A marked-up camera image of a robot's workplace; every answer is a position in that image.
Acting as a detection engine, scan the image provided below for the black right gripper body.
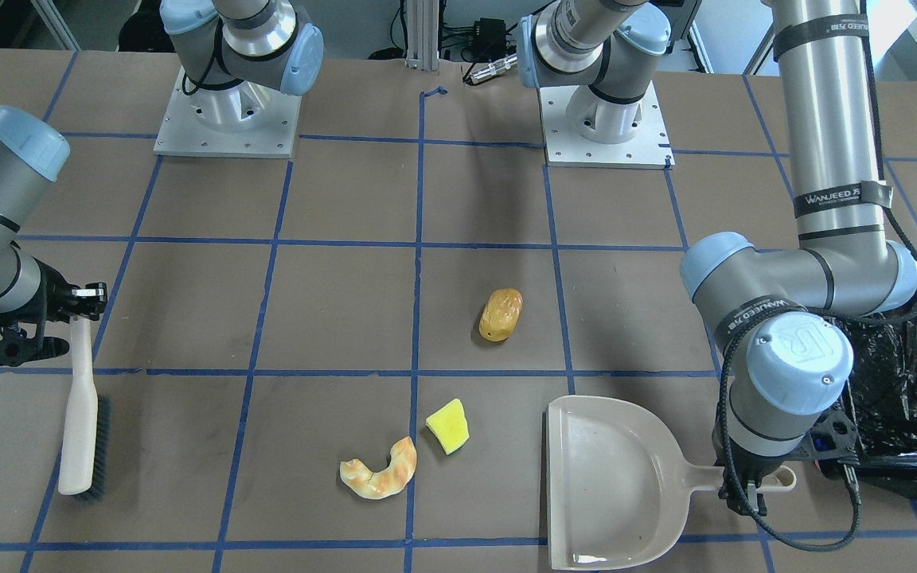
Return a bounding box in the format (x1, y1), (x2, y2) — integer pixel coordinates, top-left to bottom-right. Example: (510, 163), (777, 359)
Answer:
(0, 263), (69, 367)

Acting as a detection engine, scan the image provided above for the yellow sponge piece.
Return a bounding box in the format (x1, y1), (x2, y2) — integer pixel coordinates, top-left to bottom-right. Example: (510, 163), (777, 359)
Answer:
(426, 398), (470, 454)

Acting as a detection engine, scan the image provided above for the toy croissant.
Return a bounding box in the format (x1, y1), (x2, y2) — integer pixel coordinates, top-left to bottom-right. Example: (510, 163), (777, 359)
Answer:
(338, 436), (418, 501)

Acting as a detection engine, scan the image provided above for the aluminium frame post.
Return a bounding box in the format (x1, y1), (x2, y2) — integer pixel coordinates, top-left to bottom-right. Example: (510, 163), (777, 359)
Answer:
(401, 0), (441, 72)

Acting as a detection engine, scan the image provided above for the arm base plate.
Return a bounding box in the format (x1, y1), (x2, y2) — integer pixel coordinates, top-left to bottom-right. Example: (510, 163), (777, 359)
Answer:
(538, 84), (676, 170)
(154, 68), (302, 159)

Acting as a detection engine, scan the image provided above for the black braided cable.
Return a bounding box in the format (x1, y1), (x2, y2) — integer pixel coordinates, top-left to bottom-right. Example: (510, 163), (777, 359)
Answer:
(717, 32), (917, 552)

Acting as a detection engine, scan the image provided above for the beige plastic dustpan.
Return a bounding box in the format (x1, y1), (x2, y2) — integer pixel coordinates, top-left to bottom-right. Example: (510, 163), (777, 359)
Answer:
(545, 395), (797, 571)

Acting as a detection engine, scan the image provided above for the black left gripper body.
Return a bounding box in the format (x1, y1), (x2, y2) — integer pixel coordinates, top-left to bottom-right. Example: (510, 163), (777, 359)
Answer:
(713, 425), (786, 516)

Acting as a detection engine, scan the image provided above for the brown toy bread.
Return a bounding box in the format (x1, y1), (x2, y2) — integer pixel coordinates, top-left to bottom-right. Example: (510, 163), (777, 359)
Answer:
(478, 289), (523, 342)

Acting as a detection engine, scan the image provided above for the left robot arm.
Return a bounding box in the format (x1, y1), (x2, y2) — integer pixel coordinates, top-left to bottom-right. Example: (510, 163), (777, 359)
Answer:
(542, 1), (917, 528)

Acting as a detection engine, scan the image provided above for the beige hand brush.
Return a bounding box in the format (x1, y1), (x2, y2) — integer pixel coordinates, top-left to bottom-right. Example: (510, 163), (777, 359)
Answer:
(56, 316), (111, 503)

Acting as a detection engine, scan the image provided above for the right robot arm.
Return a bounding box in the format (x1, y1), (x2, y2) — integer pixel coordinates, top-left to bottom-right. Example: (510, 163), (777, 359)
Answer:
(0, 1), (325, 367)

